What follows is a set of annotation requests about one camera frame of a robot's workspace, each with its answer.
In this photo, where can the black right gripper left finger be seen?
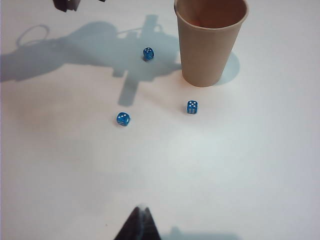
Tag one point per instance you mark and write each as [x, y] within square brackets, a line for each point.
[133, 227]

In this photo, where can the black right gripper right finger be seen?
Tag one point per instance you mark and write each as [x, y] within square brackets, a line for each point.
[150, 230]

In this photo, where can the brown paper cup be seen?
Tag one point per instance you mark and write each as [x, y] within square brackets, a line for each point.
[210, 50]

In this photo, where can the blue die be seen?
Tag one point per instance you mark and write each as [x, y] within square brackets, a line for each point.
[123, 119]
[148, 53]
[192, 107]

